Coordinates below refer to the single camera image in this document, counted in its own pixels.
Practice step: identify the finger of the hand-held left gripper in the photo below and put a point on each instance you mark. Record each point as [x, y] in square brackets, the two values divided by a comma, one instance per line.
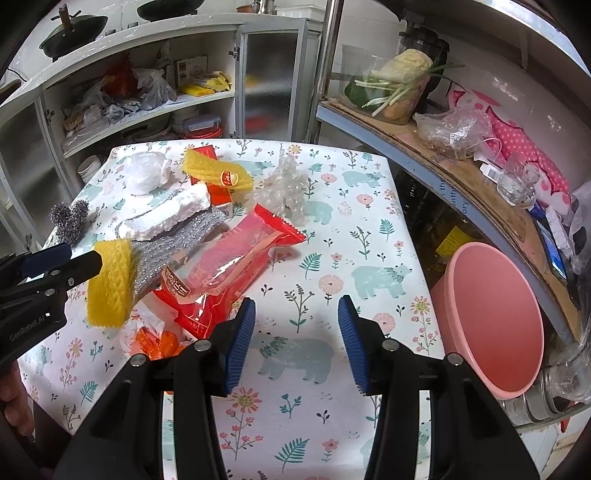
[46, 257]
[78, 273]

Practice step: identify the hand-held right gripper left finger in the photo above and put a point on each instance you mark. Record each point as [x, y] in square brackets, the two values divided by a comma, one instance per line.
[240, 341]

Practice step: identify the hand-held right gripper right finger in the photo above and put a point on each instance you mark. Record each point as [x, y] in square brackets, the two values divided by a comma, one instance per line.
[353, 341]

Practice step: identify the plain yellow foam net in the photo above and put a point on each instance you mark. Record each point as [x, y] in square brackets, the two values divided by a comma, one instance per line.
[111, 286]

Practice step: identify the red clear plastic wrapper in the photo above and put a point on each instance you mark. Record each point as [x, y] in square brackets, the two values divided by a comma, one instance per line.
[249, 249]

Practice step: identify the pink plastic bucket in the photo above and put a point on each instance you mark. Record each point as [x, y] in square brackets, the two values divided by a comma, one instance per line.
[489, 323]

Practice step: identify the person's left hand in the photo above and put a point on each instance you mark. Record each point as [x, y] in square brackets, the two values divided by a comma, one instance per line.
[13, 401]

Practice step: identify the steel wool scourer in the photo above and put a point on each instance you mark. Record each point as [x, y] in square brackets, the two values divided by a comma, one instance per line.
[69, 219]

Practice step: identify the red printed packet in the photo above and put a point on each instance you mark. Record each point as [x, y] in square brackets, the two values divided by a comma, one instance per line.
[194, 318]

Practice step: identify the silver scouring cloth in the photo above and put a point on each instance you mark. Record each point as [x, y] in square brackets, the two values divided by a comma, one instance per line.
[157, 258]

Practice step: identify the orange wrapper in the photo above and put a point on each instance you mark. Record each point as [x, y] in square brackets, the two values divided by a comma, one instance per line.
[154, 344]

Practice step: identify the frosted glass cabinet door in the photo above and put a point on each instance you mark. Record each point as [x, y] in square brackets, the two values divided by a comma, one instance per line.
[272, 83]
[23, 161]

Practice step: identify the stack of white bowls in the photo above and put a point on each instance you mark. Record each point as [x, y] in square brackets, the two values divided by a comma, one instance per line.
[87, 166]

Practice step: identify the bear and flower printed tablecloth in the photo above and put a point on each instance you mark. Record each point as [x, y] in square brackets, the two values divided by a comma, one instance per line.
[323, 230]

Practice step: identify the white foam piece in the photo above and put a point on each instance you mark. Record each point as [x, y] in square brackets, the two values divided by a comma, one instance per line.
[175, 210]

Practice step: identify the yellow label bottle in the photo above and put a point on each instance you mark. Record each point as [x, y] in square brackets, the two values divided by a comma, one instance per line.
[455, 242]

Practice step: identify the red box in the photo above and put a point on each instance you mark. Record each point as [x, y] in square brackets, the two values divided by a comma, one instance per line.
[219, 196]

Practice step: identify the dark oil bottle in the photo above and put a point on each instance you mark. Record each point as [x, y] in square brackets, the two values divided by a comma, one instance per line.
[418, 207]

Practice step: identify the crumpled plastic bags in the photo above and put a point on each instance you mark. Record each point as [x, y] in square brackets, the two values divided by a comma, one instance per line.
[87, 110]

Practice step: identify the clear bubble wrap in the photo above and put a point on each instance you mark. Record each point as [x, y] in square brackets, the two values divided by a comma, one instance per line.
[286, 189]

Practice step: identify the clear container blue lid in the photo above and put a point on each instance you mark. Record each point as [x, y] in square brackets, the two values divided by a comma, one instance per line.
[201, 127]

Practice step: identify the red plastic bag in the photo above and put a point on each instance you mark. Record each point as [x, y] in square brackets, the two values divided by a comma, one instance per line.
[120, 76]

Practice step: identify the cardboard sheet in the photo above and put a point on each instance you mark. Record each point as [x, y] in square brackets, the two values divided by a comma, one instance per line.
[461, 175]

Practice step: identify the grey plastic bag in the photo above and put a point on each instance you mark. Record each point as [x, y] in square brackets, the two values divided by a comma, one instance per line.
[154, 87]

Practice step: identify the metal shelf rack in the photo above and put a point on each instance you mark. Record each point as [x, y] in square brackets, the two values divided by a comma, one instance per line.
[369, 134]

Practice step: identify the white barcode tag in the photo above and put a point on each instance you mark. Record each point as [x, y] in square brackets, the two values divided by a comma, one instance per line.
[491, 171]

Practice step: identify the black wok with lid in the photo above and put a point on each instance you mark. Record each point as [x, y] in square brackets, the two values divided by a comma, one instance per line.
[69, 34]

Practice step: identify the glass mug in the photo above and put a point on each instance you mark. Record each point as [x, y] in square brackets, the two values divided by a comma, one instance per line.
[517, 184]

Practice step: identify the yellow packets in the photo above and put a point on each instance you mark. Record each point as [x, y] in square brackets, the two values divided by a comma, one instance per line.
[207, 85]

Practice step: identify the clear crumpled plastic bag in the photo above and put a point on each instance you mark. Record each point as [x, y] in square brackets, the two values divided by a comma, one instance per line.
[448, 131]

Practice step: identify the white printed carton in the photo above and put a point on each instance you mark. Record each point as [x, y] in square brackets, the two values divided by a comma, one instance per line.
[191, 69]

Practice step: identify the clear plastic vegetable container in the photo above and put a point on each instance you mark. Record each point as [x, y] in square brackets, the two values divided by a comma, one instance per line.
[406, 108]

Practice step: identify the white kitchen cabinet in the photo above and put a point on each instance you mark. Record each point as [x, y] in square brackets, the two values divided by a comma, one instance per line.
[152, 39]

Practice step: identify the green onions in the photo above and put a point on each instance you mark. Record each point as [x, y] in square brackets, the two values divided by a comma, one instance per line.
[392, 94]

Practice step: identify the green leafy vegetable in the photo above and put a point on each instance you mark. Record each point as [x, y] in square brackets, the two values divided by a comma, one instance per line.
[362, 90]

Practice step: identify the large white plastic bag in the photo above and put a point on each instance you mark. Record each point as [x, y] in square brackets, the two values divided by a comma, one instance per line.
[581, 217]

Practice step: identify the pink polka dot cloth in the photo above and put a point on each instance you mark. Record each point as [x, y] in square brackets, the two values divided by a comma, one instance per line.
[521, 138]

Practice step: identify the metal pole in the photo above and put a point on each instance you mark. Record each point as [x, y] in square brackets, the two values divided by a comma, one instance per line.
[323, 69]

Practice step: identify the napa cabbage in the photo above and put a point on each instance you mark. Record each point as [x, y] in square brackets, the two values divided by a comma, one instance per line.
[406, 62]

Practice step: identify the black blender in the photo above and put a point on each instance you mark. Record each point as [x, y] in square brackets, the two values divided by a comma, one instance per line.
[425, 39]

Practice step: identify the small metal pots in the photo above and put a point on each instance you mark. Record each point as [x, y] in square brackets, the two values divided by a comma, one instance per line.
[258, 5]

